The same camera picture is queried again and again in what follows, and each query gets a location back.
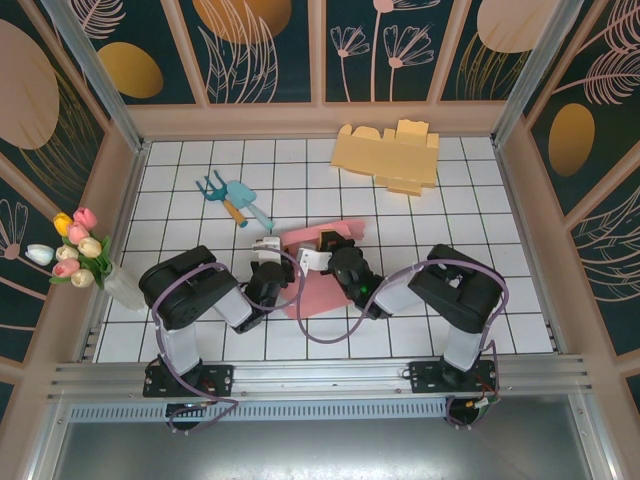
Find green tulip leaves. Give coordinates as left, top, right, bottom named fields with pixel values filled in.
left=87, top=235, right=115, bottom=291

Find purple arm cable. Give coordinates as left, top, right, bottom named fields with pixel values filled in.
left=149, top=248, right=307, bottom=437
left=297, top=257, right=512, bottom=431

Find aluminium frame post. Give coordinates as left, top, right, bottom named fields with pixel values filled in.
left=42, top=0, right=151, bottom=151
left=492, top=0, right=584, bottom=146

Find yellow paper box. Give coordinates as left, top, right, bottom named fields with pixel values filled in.
left=329, top=118, right=441, bottom=199

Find red black wire bundle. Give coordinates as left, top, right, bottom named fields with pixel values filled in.
left=199, top=377, right=221, bottom=406

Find white ribbed vase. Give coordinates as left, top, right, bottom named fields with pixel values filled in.
left=102, top=262, right=149, bottom=311

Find pink paper box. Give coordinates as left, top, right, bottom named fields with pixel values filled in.
left=277, top=218, right=369, bottom=320

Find grey metal sheet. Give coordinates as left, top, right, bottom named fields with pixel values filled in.
left=49, top=419, right=619, bottom=480

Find grey slotted cable duct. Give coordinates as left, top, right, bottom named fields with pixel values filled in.
left=67, top=402, right=451, bottom=422

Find teal toy rake orange handle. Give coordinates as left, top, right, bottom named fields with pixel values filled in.
left=196, top=170, right=250, bottom=230

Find multicolour wire bundle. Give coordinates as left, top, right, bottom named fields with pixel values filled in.
left=467, top=382, right=502, bottom=416

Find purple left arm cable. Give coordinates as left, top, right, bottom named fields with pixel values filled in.
left=149, top=248, right=307, bottom=437

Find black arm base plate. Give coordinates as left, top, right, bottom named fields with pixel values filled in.
left=143, top=362, right=235, bottom=399
left=408, top=359, right=501, bottom=396

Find aluminium side rail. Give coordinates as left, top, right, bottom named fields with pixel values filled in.
left=74, top=142, right=151, bottom=361

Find light blue toy shovel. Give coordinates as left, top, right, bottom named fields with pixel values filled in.
left=227, top=180, right=276, bottom=231

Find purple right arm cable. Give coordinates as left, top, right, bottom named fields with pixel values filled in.
left=297, top=257, right=512, bottom=431

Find white artificial tulip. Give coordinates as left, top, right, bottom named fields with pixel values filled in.
left=24, top=243, right=54, bottom=266

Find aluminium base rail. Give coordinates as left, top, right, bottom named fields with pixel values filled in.
left=47, top=354, right=594, bottom=404

